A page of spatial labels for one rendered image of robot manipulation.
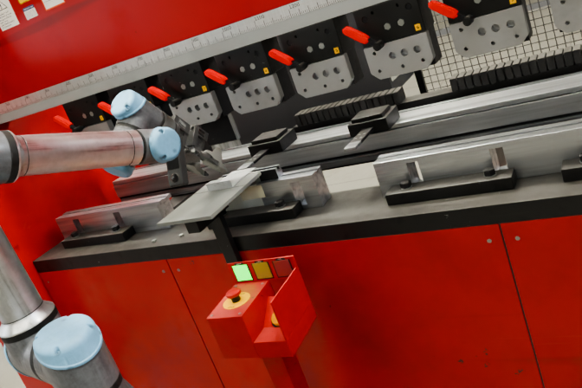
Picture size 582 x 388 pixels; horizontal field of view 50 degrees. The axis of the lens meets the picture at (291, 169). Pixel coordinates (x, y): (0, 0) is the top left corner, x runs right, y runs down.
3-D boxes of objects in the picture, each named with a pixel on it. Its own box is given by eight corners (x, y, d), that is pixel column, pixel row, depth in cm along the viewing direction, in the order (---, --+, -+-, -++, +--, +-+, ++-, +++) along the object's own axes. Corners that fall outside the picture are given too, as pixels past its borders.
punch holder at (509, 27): (457, 60, 133) (437, -16, 128) (465, 50, 140) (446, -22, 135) (530, 42, 125) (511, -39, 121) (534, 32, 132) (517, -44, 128)
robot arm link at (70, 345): (80, 413, 112) (47, 352, 108) (46, 398, 121) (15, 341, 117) (132, 370, 120) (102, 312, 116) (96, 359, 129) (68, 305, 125)
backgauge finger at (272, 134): (227, 177, 183) (221, 162, 182) (267, 145, 204) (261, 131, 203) (260, 171, 177) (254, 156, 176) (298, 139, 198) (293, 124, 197)
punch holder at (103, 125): (83, 153, 195) (61, 105, 190) (101, 143, 202) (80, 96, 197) (117, 145, 187) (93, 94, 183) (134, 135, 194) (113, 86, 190)
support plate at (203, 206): (158, 227, 160) (156, 223, 160) (211, 184, 181) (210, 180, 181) (211, 219, 151) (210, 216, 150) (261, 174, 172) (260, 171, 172)
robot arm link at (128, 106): (102, 119, 143) (115, 87, 146) (136, 140, 151) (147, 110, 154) (125, 117, 139) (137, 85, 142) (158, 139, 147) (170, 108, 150)
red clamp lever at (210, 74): (203, 69, 157) (235, 86, 155) (211, 65, 161) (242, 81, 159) (201, 75, 158) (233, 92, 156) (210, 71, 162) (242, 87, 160)
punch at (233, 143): (211, 152, 177) (199, 122, 175) (215, 150, 179) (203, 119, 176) (240, 146, 172) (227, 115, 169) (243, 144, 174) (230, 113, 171)
